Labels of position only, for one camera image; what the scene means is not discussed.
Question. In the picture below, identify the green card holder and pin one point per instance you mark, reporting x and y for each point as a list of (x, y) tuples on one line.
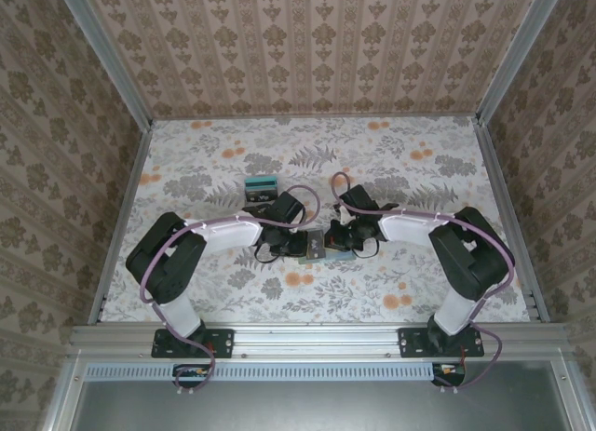
[(344, 258)]

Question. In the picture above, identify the dark grey card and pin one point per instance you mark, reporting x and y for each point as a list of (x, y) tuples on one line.
[(316, 247)]

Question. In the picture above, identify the black card white print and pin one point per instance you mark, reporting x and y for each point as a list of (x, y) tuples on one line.
[(261, 197)]

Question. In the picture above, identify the teal card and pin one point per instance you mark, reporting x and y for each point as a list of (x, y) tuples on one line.
[(261, 179), (261, 187)]

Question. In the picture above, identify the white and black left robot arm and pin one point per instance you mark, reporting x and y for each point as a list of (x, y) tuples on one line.
[(228, 235)]

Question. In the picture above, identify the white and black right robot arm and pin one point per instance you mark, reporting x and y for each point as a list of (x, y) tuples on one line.
[(405, 226)]

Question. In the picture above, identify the clear acrylic card box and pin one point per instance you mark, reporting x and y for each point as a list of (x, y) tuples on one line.
[(245, 198)]

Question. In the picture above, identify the floral table cover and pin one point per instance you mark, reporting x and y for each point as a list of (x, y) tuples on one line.
[(326, 296)]

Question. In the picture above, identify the black connector box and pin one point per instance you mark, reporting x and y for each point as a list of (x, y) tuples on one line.
[(186, 373), (449, 377)]

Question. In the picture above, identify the steel lower panel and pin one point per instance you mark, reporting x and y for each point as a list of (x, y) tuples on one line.
[(316, 408)]

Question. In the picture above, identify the long aluminium base rail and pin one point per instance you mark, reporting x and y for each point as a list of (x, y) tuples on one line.
[(316, 340)]

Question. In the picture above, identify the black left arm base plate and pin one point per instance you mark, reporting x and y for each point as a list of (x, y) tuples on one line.
[(223, 342)]

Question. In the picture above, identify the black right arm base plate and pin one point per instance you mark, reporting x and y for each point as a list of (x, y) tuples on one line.
[(410, 342)]

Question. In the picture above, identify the aluminium side rail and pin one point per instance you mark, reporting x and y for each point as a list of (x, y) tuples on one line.
[(500, 189), (122, 207)]

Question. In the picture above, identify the aluminium corner post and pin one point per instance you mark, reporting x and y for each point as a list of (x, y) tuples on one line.
[(517, 54), (107, 54)]

